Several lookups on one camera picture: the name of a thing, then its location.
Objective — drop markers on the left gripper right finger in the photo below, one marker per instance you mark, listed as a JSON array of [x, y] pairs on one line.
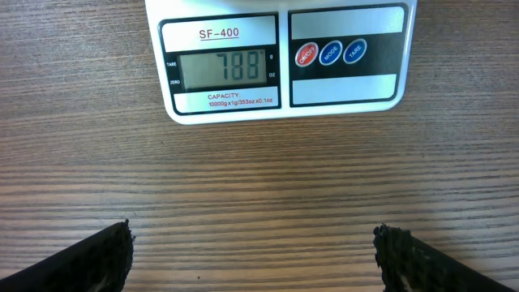
[[409, 265]]

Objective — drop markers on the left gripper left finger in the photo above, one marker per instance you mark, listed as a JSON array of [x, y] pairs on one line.
[[100, 262]]

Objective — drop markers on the white digital kitchen scale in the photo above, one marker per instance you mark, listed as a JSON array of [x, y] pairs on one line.
[[230, 61]]

